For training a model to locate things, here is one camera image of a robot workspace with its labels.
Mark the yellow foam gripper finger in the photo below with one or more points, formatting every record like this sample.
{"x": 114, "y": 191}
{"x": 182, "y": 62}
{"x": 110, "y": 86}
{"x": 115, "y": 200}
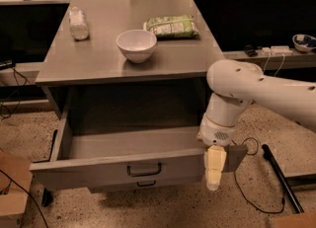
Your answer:
{"x": 214, "y": 161}

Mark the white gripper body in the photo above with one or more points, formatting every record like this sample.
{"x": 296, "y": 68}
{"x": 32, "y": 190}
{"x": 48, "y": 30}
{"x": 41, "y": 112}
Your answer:
{"x": 215, "y": 133}

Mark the grey top drawer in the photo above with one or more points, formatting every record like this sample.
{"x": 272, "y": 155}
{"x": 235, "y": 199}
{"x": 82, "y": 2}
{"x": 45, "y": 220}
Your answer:
{"x": 119, "y": 134}

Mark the grey drawer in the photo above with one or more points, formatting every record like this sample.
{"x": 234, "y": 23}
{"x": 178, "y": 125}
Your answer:
{"x": 119, "y": 134}
{"x": 147, "y": 184}

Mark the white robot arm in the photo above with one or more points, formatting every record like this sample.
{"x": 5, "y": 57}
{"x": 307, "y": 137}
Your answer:
{"x": 235, "y": 85}

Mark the grey metal drawer cabinet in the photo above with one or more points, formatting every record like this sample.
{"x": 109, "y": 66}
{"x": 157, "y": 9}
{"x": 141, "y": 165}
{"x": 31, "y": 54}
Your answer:
{"x": 98, "y": 62}

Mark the grey bottom drawer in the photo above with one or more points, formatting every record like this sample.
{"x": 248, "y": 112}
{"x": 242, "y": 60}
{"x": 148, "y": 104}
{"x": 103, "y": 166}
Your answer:
{"x": 147, "y": 184}

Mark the black bar right floor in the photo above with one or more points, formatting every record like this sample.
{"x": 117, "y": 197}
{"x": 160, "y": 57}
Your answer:
{"x": 268, "y": 155}

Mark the black remote device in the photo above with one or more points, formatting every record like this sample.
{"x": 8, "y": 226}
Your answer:
{"x": 250, "y": 51}

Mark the white power strip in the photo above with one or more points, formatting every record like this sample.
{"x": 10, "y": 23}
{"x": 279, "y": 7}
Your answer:
{"x": 277, "y": 50}

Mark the brown cardboard box right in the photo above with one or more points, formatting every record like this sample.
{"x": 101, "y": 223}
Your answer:
{"x": 300, "y": 220}

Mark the brown cardboard box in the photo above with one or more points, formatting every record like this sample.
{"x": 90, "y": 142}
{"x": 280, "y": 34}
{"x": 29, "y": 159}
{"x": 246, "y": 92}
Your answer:
{"x": 15, "y": 182}
{"x": 300, "y": 220}

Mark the white ceramic bowl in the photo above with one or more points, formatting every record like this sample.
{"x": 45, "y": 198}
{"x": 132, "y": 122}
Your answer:
{"x": 136, "y": 45}

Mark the green snack bag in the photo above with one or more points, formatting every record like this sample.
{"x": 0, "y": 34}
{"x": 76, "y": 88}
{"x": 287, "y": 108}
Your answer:
{"x": 172, "y": 27}

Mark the blue patterned bowl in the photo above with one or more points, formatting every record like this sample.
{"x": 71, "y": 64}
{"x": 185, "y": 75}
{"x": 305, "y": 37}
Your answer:
{"x": 304, "y": 43}

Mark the clear plastic bottle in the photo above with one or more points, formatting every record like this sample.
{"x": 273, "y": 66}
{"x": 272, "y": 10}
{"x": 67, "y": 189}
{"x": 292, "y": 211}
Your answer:
{"x": 78, "y": 24}

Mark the brown cardboard box left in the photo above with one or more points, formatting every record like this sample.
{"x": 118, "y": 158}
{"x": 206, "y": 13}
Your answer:
{"x": 15, "y": 182}

